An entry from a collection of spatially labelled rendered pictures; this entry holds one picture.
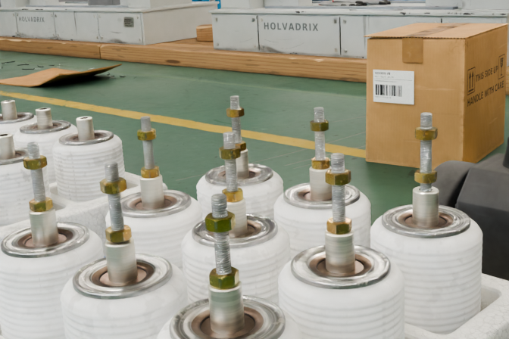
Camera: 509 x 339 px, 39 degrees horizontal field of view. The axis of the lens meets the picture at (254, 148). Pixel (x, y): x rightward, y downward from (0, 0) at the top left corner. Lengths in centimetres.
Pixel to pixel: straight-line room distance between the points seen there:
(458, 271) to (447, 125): 102
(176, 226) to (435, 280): 24
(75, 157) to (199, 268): 42
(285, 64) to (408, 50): 146
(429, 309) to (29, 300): 33
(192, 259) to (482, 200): 43
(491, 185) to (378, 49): 79
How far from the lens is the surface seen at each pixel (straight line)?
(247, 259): 59
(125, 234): 54
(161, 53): 362
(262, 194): 75
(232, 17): 332
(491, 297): 70
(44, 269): 62
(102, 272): 57
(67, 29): 442
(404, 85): 164
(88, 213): 96
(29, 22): 478
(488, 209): 92
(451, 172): 98
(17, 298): 64
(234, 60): 324
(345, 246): 54
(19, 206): 95
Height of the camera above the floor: 48
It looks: 15 degrees down
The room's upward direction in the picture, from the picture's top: 3 degrees counter-clockwise
